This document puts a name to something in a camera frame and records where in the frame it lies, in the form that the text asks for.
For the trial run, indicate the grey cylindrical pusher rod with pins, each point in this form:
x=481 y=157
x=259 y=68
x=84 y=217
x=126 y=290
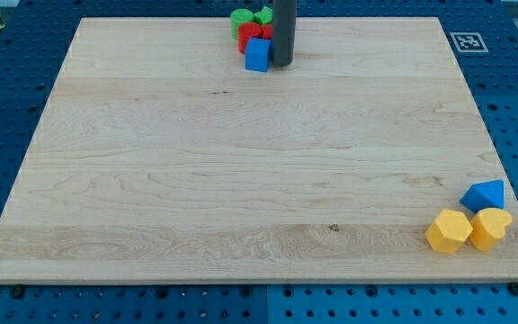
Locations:
x=284 y=14

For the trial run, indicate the white fiducial marker tag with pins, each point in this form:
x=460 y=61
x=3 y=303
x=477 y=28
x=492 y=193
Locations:
x=468 y=42

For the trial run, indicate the blue cube block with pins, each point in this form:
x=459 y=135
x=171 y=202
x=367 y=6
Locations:
x=258 y=54

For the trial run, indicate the green cylinder block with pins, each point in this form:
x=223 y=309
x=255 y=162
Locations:
x=238 y=17

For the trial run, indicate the green star block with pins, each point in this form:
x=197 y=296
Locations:
x=263 y=16

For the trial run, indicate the red cylinder block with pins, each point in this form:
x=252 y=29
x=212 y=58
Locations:
x=245 y=32

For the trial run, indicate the yellow heart block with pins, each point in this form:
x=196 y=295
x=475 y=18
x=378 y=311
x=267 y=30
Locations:
x=489 y=228

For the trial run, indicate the yellow hexagon block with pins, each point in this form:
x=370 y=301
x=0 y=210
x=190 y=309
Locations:
x=448 y=232

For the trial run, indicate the light wooden board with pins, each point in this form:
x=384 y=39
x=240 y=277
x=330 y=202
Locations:
x=159 y=159

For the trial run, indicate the blue triangular prism block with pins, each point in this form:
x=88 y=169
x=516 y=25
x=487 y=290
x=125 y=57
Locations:
x=484 y=195

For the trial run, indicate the small red block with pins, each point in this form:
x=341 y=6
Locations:
x=267 y=31

